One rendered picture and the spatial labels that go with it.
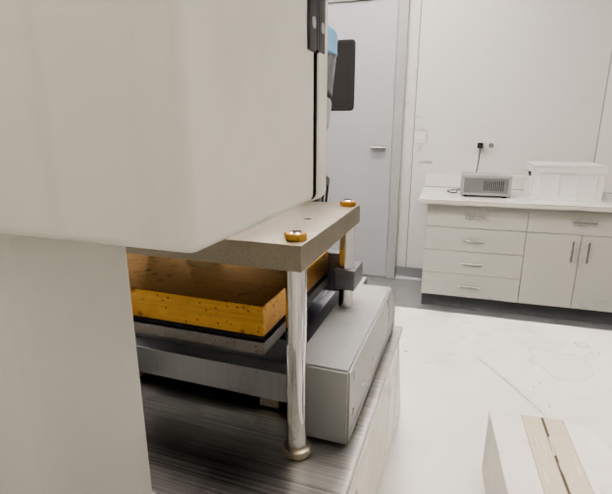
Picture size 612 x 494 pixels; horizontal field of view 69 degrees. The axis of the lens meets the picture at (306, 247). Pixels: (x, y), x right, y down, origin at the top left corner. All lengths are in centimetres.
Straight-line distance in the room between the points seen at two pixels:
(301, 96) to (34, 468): 23
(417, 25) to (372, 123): 72
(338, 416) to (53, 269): 25
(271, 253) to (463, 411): 55
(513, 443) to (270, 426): 30
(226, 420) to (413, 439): 35
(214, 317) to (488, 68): 329
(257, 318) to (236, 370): 11
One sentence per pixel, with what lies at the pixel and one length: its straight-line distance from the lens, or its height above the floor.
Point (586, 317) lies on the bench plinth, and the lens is 334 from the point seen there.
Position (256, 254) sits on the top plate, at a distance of 32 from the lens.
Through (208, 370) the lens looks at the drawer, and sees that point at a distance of 46.
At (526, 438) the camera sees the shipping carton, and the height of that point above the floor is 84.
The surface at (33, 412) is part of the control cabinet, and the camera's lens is 27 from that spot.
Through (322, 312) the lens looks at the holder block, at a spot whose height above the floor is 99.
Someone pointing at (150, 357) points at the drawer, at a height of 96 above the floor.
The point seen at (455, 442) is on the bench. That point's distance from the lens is 73.
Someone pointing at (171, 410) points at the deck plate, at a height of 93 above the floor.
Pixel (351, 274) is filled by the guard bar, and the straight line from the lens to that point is 47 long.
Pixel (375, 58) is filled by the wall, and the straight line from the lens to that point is 357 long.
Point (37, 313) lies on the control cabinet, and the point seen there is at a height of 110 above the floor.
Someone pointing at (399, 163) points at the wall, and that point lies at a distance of 351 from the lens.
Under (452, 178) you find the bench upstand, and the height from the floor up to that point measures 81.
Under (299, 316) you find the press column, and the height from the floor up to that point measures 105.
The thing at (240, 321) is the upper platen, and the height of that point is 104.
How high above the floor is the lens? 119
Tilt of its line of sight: 15 degrees down
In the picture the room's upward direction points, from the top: straight up
